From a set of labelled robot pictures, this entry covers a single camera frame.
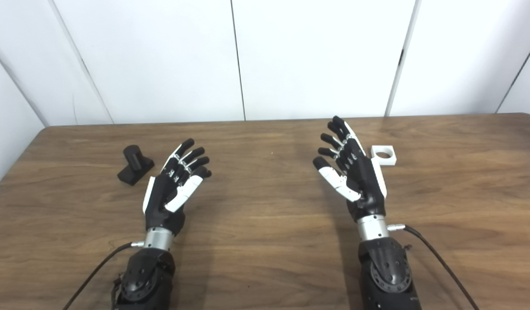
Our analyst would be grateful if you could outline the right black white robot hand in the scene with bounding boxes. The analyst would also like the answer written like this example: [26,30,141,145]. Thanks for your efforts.
[312,115,388,222]

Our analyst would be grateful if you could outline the white square piece with hole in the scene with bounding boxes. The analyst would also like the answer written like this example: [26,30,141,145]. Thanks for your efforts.
[371,146,397,166]

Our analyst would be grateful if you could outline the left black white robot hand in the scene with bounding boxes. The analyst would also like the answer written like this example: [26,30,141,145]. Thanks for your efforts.
[143,138,212,236]

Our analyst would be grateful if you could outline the black peg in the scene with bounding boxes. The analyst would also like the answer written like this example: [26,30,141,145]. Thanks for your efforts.
[117,145,155,186]

